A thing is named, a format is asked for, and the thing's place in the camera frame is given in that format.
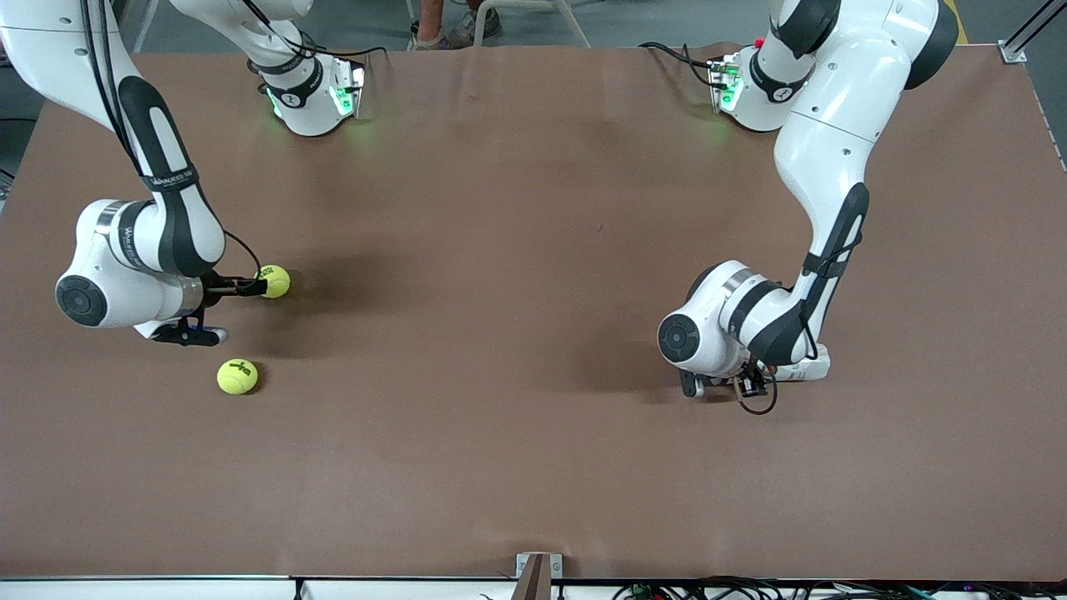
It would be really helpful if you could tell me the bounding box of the metal camera post bracket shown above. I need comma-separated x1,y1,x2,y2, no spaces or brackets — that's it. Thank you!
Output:
510,552,564,600

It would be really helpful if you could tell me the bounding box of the grey shoe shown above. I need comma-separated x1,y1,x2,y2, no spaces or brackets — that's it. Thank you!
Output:
443,7,503,49

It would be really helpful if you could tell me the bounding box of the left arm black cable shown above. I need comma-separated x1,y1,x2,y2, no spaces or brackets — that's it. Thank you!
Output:
738,225,864,416

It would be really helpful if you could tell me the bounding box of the aluminium profile frame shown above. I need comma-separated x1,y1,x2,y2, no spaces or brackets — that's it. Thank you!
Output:
1003,0,1067,64

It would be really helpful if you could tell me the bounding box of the person bare leg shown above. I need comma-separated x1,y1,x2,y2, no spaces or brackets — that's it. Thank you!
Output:
407,0,455,51

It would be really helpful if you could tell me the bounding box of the yellow ball Wilson print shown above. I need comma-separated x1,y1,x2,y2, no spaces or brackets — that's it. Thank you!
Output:
217,358,259,396

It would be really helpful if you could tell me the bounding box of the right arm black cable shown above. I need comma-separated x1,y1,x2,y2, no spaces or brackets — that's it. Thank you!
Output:
79,0,263,280

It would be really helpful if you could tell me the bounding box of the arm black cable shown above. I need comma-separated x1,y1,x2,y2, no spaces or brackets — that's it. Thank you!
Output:
738,225,864,416
79,0,263,280

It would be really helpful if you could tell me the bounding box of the black base cable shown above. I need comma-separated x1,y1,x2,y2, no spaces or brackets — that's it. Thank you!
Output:
283,25,389,61
639,40,719,88

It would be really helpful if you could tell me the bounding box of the beige chair frame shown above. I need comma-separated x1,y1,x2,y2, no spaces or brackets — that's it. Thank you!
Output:
472,0,593,49

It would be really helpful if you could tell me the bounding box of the brown table cover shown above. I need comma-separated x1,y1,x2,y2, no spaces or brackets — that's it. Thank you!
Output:
0,43,1067,582

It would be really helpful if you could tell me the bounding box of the black cable tangle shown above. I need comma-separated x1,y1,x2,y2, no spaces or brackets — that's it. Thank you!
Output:
613,575,1067,600

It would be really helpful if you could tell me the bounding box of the yellow ball Roland Garros print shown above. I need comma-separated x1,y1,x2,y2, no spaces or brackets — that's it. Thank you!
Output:
254,264,292,299

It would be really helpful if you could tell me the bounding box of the clear tennis ball can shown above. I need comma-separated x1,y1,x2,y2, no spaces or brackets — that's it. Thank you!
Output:
771,342,832,384

